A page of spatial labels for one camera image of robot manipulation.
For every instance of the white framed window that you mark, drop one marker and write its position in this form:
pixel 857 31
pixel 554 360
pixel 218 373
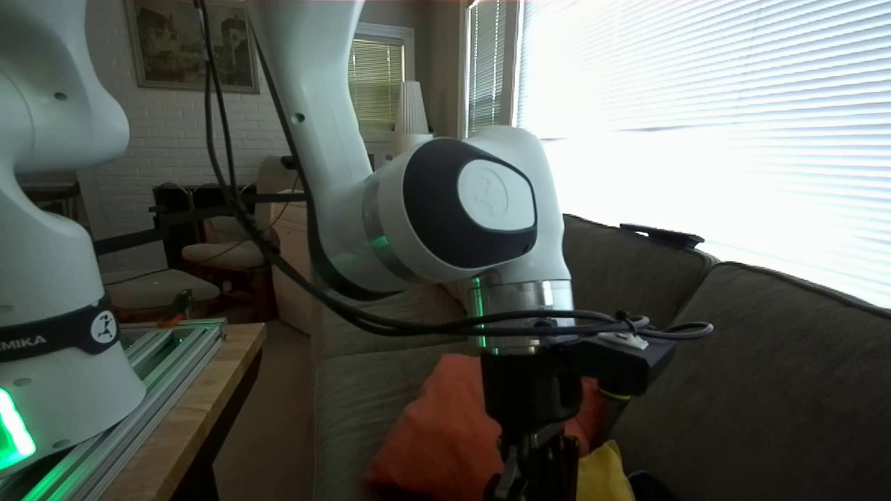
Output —
pixel 379 73

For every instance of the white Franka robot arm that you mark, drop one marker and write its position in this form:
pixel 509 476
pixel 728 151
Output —
pixel 315 92

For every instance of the white lamp shade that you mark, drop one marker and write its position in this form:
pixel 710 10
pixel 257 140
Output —
pixel 412 106

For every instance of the beige ottoman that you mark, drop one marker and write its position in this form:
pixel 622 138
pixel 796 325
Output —
pixel 163 289

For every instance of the black remote control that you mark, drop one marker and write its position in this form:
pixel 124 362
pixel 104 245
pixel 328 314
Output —
pixel 661 234

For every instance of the white window blinds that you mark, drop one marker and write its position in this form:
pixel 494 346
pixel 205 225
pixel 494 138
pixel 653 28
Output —
pixel 724 120

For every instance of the framed wall picture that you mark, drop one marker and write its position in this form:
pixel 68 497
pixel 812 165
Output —
pixel 175 45

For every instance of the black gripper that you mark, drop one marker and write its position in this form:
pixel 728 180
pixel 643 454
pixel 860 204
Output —
pixel 530 392

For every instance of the wooden table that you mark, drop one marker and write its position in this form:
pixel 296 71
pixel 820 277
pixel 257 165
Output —
pixel 198 407

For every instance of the wooden chair with cushion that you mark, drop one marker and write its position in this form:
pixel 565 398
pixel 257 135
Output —
pixel 218 255

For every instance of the grey fabric sofa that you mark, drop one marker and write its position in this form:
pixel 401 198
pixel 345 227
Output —
pixel 789 392

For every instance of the yellow pillow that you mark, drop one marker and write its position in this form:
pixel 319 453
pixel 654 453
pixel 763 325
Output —
pixel 603 474

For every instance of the orange pillow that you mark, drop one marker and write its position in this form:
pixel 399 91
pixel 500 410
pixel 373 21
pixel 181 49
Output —
pixel 434 435

